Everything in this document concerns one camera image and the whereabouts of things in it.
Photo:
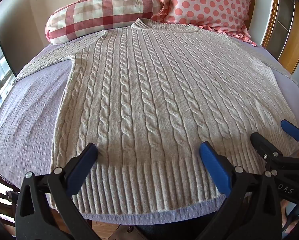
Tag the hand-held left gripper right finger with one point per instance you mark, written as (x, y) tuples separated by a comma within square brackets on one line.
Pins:
[(214, 167)]

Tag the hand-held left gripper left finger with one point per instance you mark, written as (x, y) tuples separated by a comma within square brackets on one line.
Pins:
[(81, 171)]

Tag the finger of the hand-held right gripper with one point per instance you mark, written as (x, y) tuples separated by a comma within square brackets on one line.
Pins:
[(292, 129), (265, 145)]

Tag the person's right hand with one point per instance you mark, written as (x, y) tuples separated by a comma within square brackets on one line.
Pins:
[(286, 213)]

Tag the lavender textured bed blanket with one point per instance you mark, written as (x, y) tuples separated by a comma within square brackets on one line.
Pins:
[(29, 120)]

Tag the brown leather object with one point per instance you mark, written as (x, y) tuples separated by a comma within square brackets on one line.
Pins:
[(125, 233)]

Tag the dark wooden chair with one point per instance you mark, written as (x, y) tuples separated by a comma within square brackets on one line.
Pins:
[(4, 190)]

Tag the wooden headboard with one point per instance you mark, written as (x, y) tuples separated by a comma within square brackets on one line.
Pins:
[(287, 27)]

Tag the pink polka dot pillow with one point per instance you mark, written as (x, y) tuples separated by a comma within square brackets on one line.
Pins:
[(209, 3)]

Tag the red checked pillow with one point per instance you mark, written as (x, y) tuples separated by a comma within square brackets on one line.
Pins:
[(99, 15)]

